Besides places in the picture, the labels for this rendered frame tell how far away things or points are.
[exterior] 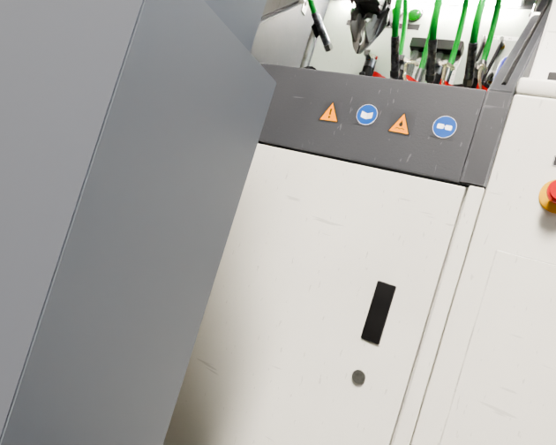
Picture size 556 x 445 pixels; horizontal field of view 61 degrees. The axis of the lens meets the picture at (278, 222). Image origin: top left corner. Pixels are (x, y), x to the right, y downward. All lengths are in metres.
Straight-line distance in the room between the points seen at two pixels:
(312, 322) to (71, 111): 0.57
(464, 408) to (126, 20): 0.68
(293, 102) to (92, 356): 0.64
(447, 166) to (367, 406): 0.41
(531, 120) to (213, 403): 0.73
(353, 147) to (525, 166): 0.28
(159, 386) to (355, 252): 0.42
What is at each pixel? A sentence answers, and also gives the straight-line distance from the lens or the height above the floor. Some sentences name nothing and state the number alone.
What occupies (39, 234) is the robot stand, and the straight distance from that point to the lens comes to 0.41.
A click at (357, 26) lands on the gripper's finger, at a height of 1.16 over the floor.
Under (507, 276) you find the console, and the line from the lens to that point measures 0.79.
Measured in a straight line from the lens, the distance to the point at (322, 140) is 0.89.
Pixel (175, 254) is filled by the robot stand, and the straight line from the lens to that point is 0.49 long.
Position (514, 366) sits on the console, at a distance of 0.80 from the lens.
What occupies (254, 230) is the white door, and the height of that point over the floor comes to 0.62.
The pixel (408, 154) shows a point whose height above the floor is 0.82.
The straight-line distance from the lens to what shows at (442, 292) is 0.80.
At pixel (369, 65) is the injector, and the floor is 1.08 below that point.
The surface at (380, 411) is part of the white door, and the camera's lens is 0.83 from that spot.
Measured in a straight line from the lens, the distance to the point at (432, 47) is 1.09.
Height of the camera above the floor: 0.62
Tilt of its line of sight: 2 degrees up
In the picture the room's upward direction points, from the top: 17 degrees clockwise
